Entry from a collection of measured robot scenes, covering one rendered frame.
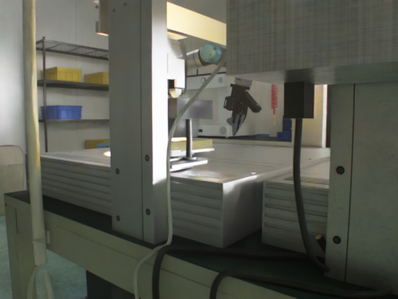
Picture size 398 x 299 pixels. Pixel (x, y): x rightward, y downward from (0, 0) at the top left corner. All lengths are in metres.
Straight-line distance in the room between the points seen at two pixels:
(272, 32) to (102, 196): 0.49
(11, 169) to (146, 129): 3.30
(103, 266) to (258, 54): 0.48
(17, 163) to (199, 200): 3.36
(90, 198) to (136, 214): 0.19
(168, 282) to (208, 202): 0.13
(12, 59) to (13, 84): 0.28
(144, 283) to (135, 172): 0.18
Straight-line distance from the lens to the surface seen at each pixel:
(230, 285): 0.46
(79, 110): 4.00
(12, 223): 1.00
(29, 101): 0.77
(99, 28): 0.74
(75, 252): 0.73
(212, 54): 1.36
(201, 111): 0.62
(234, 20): 0.33
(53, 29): 4.51
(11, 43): 4.26
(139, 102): 0.54
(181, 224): 0.54
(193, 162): 0.58
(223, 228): 0.50
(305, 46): 0.29
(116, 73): 0.59
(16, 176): 3.81
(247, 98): 1.45
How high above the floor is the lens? 0.94
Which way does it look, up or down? 5 degrees down
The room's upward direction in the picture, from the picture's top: straight up
